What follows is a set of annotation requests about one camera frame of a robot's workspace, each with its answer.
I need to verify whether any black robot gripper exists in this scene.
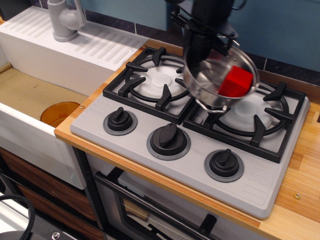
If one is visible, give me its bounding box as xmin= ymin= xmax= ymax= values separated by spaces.
xmin=170 ymin=0 xmax=240 ymax=66

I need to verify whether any stainless steel pan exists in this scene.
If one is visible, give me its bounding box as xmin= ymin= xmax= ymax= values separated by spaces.
xmin=183 ymin=41 xmax=260 ymax=113

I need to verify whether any red cube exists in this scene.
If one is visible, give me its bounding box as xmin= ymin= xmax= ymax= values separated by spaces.
xmin=217 ymin=65 xmax=253 ymax=98

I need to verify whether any black middle stove knob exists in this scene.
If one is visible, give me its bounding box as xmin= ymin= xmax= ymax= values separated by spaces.
xmin=146 ymin=123 xmax=191 ymax=161

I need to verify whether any black stove knob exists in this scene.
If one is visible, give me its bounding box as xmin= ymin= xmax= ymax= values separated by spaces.
xmin=102 ymin=107 xmax=138 ymax=136
xmin=204 ymin=148 xmax=245 ymax=183
xmin=146 ymin=123 xmax=191 ymax=161

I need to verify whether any black left stove knob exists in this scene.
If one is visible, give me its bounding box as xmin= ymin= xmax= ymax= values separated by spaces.
xmin=102 ymin=107 xmax=138 ymax=136

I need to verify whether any grey toy stove top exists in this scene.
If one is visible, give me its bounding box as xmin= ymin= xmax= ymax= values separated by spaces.
xmin=70 ymin=47 xmax=310 ymax=219

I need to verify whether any black right stove knob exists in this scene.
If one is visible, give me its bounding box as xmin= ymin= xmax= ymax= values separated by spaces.
xmin=204 ymin=148 xmax=245 ymax=183

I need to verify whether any black left burner grate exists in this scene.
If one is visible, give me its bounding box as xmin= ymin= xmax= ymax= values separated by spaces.
xmin=103 ymin=47 xmax=209 ymax=127

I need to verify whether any black burner grate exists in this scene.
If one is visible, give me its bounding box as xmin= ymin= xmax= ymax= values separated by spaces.
xmin=183 ymin=82 xmax=309 ymax=163
xmin=103 ymin=47 xmax=209 ymax=127

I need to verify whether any black right burner grate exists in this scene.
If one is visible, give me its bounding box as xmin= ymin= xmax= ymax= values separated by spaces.
xmin=183 ymin=82 xmax=309 ymax=163

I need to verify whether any grey toy faucet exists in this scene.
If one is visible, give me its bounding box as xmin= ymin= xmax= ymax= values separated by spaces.
xmin=47 ymin=0 xmax=86 ymax=42

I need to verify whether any orange plastic plate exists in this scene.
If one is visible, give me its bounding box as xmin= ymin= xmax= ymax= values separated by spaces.
xmin=40 ymin=101 xmax=80 ymax=128

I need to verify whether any white toy sink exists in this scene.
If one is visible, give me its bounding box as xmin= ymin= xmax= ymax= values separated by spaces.
xmin=0 ymin=6 xmax=147 ymax=190

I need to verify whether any wooden drawer cabinet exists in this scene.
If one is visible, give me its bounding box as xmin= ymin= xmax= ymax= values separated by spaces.
xmin=0 ymin=148 xmax=104 ymax=240

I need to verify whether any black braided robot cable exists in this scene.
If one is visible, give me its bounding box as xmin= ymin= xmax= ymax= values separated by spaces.
xmin=163 ymin=0 xmax=248 ymax=11

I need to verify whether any oven door with handle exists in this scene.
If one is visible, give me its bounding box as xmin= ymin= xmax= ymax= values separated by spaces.
xmin=94 ymin=167 xmax=256 ymax=240

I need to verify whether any black braided foreground cable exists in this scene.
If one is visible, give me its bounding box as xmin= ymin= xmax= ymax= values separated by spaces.
xmin=0 ymin=194 xmax=37 ymax=240

